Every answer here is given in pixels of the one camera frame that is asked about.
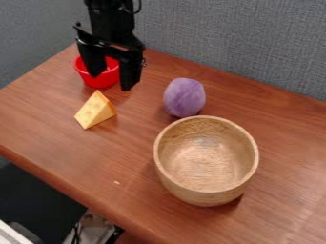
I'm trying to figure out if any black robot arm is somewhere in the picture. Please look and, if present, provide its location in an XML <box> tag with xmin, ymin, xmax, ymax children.
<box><xmin>74</xmin><ymin>0</ymin><xmax>146</xmax><ymax>92</ymax></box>

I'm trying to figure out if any red plastic cup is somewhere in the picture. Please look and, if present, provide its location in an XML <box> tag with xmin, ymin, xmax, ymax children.
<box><xmin>74</xmin><ymin>56</ymin><xmax>121</xmax><ymax>89</ymax></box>

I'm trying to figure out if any grey metal table frame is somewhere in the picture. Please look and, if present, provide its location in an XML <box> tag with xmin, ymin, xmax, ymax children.
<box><xmin>63</xmin><ymin>210</ymin><xmax>123</xmax><ymax>244</ymax></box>

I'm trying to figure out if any purple ball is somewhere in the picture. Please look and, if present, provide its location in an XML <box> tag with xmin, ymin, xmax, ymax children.
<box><xmin>163</xmin><ymin>77</ymin><xmax>206</xmax><ymax>117</ymax></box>

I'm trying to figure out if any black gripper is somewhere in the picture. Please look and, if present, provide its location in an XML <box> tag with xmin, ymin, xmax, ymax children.
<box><xmin>74</xmin><ymin>6</ymin><xmax>145</xmax><ymax>92</ymax></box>

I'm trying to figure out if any brown wooden bowl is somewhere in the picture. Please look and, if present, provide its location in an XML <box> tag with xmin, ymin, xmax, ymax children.
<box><xmin>153</xmin><ymin>115</ymin><xmax>260</xmax><ymax>207</ymax></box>

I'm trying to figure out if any yellow cheese wedge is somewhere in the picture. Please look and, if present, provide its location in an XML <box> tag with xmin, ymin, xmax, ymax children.
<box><xmin>74</xmin><ymin>91</ymin><xmax>118</xmax><ymax>130</ymax></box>

